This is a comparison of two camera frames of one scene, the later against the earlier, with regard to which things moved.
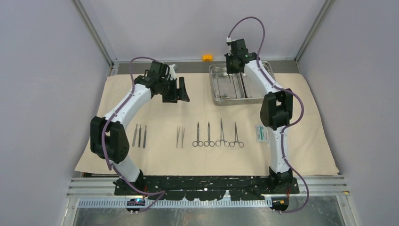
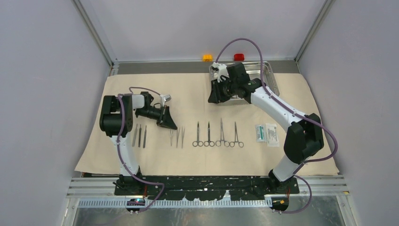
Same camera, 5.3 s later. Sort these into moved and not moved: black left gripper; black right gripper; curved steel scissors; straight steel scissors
Moved: black left gripper; black right gripper
Not moved: curved steel scissors; straight steel scissors
